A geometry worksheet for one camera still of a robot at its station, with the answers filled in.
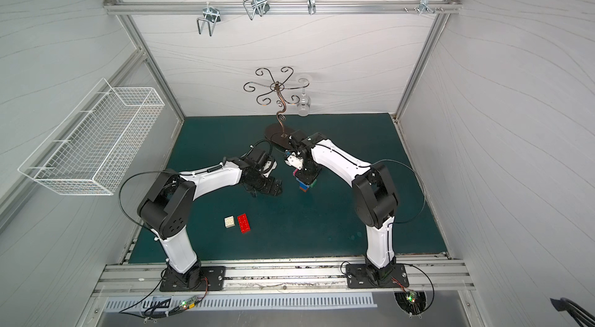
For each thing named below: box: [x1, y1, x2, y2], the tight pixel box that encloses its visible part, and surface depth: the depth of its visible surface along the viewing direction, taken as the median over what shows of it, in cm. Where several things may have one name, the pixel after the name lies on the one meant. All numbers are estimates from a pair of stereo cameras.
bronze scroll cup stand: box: [244, 66, 310, 149], surface depth 92 cm
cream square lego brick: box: [223, 215, 236, 229], surface depth 86 cm
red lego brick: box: [237, 213, 252, 235], surface depth 86 cm
